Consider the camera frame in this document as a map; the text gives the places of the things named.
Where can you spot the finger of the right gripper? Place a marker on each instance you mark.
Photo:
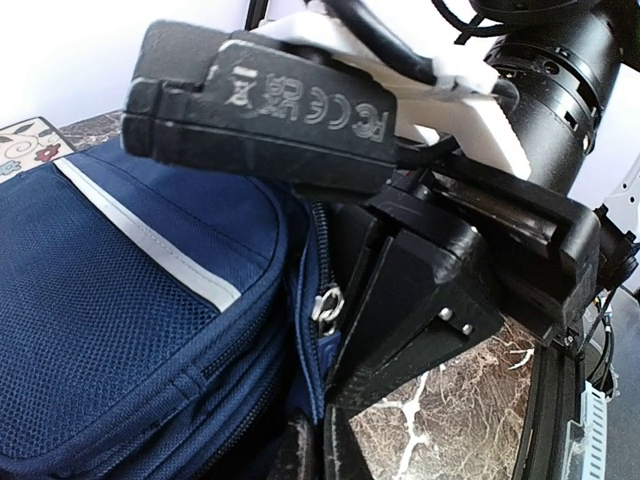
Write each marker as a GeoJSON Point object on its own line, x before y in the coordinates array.
{"type": "Point", "coordinates": [342, 456]}

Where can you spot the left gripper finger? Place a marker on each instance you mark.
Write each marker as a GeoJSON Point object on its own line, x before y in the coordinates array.
{"type": "Point", "coordinates": [302, 463]}

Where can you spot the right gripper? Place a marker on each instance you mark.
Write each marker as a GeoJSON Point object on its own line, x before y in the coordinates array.
{"type": "Point", "coordinates": [462, 242]}

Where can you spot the navy blue student backpack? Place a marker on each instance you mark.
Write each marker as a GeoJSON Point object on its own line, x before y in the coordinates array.
{"type": "Point", "coordinates": [158, 322]}

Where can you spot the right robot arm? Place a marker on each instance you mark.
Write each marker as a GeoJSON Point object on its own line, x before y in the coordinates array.
{"type": "Point", "coordinates": [440, 258]}

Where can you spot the floral pattern notebook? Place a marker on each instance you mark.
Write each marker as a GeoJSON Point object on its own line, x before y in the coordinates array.
{"type": "Point", "coordinates": [29, 144]}

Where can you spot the black front rail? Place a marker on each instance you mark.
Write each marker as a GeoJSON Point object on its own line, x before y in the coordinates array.
{"type": "Point", "coordinates": [554, 400]}

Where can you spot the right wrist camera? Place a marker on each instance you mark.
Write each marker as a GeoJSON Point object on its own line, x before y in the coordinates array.
{"type": "Point", "coordinates": [329, 100]}

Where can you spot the white slotted cable duct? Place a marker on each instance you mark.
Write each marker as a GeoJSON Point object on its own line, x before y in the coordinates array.
{"type": "Point", "coordinates": [586, 439]}

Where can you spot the right black frame post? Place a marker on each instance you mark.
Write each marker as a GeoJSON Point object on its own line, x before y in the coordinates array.
{"type": "Point", "coordinates": [256, 12]}

